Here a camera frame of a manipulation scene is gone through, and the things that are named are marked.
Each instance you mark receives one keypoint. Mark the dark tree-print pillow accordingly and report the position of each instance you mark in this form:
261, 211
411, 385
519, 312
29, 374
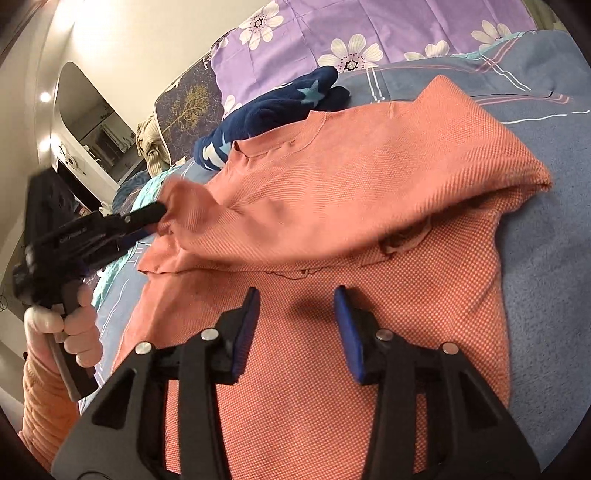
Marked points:
189, 106

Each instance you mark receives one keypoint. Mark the teal cloth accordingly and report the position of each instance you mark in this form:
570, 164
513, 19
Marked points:
114, 272

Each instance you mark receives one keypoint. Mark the blue checked bedsheet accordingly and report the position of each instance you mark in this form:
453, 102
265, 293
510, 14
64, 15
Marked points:
545, 300

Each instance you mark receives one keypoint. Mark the green pillow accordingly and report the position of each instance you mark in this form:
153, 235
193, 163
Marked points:
551, 16

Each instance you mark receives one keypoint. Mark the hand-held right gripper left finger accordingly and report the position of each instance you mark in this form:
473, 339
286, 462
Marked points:
247, 333

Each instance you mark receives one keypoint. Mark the person's left forearm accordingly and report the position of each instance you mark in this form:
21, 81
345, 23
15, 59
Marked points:
46, 406

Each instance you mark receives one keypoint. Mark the purple floral pillow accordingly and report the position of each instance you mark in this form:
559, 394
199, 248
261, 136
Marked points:
300, 46

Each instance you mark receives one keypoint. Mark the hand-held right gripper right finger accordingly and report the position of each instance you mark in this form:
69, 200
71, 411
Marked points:
349, 333

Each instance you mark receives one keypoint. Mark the person's left hand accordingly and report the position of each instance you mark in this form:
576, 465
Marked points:
78, 332

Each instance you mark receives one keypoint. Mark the beige crumpled cloth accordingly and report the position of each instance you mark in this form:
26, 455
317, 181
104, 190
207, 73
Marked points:
150, 147

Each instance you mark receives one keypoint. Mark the navy star-print cloth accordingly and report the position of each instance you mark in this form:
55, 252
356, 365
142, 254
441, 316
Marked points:
277, 110

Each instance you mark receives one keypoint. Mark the arched wall mirror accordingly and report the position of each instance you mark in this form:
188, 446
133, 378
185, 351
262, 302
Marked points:
92, 120

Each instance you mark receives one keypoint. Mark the orange knit shirt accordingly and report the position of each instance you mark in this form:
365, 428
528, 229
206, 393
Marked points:
369, 207

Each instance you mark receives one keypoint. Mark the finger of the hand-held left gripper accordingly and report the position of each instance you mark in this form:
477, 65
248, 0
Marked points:
134, 236
141, 214

